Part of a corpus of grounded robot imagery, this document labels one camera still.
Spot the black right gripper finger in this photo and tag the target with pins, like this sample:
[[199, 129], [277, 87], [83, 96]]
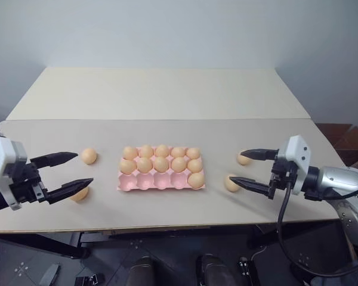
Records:
[[261, 154], [252, 184]]

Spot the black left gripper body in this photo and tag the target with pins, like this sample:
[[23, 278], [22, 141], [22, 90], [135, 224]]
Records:
[[27, 184]]

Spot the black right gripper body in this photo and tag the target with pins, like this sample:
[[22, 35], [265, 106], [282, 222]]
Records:
[[283, 174]]

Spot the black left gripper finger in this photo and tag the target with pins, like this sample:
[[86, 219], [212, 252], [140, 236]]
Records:
[[70, 188], [55, 158]]

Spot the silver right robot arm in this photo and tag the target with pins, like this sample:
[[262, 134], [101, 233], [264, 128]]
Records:
[[340, 178]]

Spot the pink egg tray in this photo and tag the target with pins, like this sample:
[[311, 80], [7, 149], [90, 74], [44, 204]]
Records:
[[162, 183]]

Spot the brown egg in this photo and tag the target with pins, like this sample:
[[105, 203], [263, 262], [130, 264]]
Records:
[[179, 164], [127, 166], [146, 151], [193, 152], [177, 152], [144, 164], [161, 164], [89, 155], [231, 185], [194, 164], [162, 150], [130, 152], [196, 180], [80, 196], [243, 161]]

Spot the brown cardboard box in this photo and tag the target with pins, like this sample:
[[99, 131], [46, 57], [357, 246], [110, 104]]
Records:
[[349, 146]]

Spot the black block with white dots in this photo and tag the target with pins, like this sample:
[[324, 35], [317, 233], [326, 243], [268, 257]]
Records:
[[246, 272]]

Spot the grey flat floor object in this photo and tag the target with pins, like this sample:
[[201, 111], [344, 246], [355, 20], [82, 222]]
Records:
[[49, 275]]

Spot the black floor device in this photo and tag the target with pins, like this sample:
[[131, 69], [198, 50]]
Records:
[[89, 281]]

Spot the dark rounded shape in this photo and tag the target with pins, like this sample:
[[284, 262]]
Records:
[[213, 271], [144, 272]]

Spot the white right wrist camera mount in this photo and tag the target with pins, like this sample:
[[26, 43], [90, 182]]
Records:
[[296, 152]]

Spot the black table frame bar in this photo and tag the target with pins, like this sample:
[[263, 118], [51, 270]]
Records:
[[286, 235], [41, 244]]

